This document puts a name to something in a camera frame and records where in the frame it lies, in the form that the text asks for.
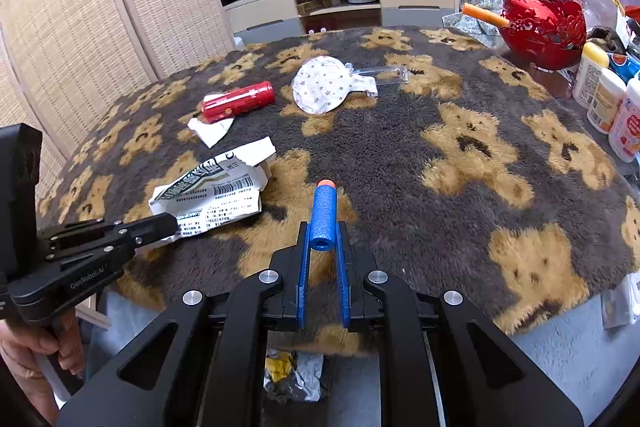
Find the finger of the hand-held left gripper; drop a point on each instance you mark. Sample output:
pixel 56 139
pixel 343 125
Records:
pixel 110 249
pixel 150 226

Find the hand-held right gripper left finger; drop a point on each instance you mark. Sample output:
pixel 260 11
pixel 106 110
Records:
pixel 302 277

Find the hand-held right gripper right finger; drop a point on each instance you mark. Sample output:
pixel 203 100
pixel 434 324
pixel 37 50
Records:
pixel 342 277

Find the blue foam dart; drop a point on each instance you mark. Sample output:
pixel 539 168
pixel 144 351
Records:
pixel 322 217

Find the printed white paper packet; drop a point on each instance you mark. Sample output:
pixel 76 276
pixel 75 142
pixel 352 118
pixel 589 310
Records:
pixel 215 197

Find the yellow foil wrapper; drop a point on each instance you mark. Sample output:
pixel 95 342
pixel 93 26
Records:
pixel 277 367

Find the pile of wrappers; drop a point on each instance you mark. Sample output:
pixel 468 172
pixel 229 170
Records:
pixel 307 377

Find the dark trash bin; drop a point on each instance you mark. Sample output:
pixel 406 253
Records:
pixel 350 387

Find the person's left hand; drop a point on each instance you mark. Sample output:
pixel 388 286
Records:
pixel 30 357

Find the white paper scrap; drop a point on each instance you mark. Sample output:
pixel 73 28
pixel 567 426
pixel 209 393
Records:
pixel 212 132

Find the red cylindrical can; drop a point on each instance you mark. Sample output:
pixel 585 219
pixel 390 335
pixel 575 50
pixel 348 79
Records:
pixel 237 102

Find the bear print brown blanket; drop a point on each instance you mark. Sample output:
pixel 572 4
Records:
pixel 425 147

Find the woven rattan folding screen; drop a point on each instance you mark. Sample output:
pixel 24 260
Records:
pixel 75 7

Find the clear plastic stick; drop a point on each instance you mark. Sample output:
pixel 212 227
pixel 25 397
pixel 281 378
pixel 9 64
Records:
pixel 390 74

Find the beige television cabinet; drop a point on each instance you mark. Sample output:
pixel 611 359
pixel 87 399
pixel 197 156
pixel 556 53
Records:
pixel 260 14

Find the green grey patterned cloth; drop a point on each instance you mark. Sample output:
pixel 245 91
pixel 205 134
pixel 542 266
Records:
pixel 472 19

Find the orange stick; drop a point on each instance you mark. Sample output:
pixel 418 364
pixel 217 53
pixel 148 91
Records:
pixel 482 14

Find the white bottle orange label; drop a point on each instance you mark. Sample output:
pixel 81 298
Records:
pixel 605 102

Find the red cutout basket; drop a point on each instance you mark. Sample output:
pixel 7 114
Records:
pixel 545 32

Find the white bottle yellow cap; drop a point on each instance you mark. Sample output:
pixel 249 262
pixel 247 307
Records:
pixel 589 74

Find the white bottle pink label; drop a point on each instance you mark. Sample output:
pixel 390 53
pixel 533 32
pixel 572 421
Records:
pixel 627 127

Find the blue chip bag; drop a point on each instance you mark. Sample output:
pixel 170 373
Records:
pixel 625 66

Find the white bag yellow label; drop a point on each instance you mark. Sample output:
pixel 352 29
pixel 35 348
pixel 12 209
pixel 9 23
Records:
pixel 625 22

